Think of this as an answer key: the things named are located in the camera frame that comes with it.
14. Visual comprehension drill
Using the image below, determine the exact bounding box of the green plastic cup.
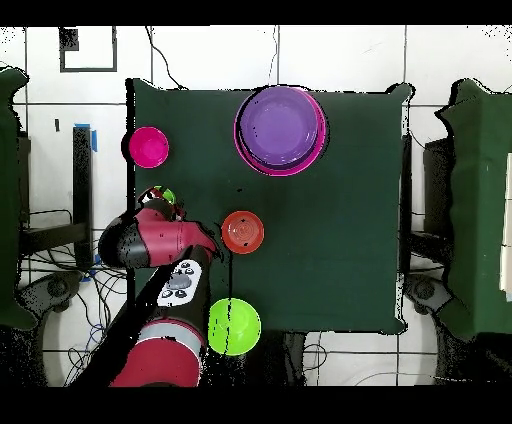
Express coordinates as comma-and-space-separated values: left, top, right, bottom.
153, 184, 178, 206

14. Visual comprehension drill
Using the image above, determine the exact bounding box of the small red-pink plastic bowl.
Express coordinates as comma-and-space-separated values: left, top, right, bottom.
128, 126, 170, 169

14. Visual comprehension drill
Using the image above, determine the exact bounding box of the large pink plastic bowl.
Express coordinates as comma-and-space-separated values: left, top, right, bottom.
232, 85, 328, 178

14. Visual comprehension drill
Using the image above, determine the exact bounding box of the black stand with blue tape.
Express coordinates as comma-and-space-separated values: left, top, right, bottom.
17, 123, 99, 277

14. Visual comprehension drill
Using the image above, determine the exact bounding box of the small orange-red plastic bowl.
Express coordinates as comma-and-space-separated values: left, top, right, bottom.
220, 210, 266, 256

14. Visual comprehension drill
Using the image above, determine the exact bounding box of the green-covered side table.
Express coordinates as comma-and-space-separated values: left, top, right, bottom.
435, 77, 512, 341
0, 65, 37, 333

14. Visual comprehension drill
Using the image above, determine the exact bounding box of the green plastic bowl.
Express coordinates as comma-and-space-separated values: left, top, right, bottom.
207, 297, 262, 357

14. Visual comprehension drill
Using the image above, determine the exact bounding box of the dark green tablecloth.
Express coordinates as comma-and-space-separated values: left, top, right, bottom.
125, 77, 415, 335

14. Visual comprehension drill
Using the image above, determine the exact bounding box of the black metal stand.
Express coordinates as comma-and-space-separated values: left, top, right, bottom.
401, 135, 455, 265

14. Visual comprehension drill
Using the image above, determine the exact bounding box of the white panel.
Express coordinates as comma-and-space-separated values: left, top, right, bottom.
498, 151, 512, 303

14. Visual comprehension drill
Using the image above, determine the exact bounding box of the floor cable bundle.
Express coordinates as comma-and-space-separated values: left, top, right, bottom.
19, 207, 133, 387

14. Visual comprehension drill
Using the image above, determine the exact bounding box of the black floor cable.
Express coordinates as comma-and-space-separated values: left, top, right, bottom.
144, 26, 185, 90

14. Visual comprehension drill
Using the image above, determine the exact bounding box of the black square floor frame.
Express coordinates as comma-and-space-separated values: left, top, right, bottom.
58, 26, 118, 74

